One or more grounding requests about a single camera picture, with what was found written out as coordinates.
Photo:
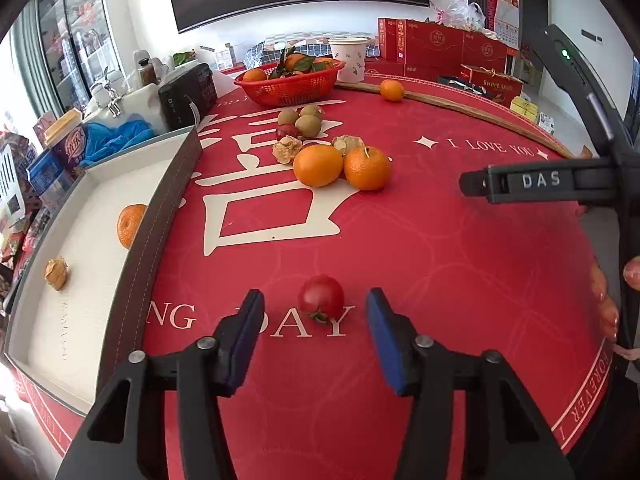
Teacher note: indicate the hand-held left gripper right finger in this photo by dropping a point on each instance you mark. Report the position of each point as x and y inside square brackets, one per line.
[385, 345]

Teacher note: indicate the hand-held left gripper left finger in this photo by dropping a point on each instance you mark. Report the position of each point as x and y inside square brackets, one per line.
[247, 340]

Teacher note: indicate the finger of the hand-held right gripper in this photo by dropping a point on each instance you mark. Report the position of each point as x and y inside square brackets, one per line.
[500, 185]

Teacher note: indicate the red cherry tomato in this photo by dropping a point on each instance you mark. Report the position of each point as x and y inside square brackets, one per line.
[286, 132]
[321, 295]

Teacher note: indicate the orange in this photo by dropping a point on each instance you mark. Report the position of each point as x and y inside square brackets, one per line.
[391, 90]
[318, 166]
[367, 169]
[129, 225]

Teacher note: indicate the grey box tray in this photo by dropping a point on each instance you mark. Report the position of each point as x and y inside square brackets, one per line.
[85, 240]

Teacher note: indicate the person's right hand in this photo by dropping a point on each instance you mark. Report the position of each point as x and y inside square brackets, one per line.
[606, 305]

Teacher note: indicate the long wooden stick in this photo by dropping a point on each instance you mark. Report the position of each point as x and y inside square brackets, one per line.
[575, 151]

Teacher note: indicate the yellow green carton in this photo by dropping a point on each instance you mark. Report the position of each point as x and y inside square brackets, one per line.
[524, 110]

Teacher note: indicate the red printed tablecloth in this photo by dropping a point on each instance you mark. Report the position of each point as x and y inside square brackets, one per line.
[450, 285]

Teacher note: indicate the black bag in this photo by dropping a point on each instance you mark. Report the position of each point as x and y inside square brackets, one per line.
[457, 85]

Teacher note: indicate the clear plastic bag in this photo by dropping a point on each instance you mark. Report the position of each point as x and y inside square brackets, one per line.
[460, 12]

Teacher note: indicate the flat red gift box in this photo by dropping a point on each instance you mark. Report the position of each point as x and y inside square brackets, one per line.
[385, 67]

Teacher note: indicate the white paper cup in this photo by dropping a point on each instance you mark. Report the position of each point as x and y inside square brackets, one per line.
[348, 60]

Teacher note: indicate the small green kiwi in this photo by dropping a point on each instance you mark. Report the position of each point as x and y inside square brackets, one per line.
[288, 117]
[307, 126]
[312, 111]

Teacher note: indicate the red plastic basket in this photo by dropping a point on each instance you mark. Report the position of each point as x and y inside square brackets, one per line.
[290, 91]

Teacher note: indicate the pile of leafy mandarins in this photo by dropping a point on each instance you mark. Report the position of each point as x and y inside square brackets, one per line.
[300, 62]

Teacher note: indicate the blue checked cloth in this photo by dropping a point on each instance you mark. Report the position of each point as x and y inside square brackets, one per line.
[305, 45]

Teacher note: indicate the pile of snack packets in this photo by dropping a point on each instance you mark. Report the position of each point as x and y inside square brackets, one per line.
[20, 240]

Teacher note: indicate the black radio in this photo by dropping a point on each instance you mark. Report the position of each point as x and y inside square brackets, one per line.
[185, 97]

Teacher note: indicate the white ceramic container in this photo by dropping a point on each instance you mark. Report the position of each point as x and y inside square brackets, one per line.
[140, 105]

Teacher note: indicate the purple milk tea cup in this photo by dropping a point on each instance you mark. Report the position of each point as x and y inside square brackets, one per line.
[70, 142]

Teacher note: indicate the silver metal figurine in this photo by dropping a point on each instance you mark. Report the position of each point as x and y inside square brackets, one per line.
[114, 102]

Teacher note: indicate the small white carton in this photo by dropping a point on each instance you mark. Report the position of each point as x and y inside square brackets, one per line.
[225, 57]

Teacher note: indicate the brown bottle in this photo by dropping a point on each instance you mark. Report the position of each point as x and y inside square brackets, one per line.
[147, 74]

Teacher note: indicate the green potted plant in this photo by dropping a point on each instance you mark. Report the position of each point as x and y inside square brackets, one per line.
[184, 57]

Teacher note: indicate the white bottle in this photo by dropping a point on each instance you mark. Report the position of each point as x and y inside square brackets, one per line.
[140, 60]

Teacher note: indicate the glass door cabinet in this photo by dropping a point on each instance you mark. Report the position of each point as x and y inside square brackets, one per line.
[75, 35]

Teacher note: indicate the wall calendar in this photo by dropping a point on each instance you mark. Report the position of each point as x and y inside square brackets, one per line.
[506, 25]

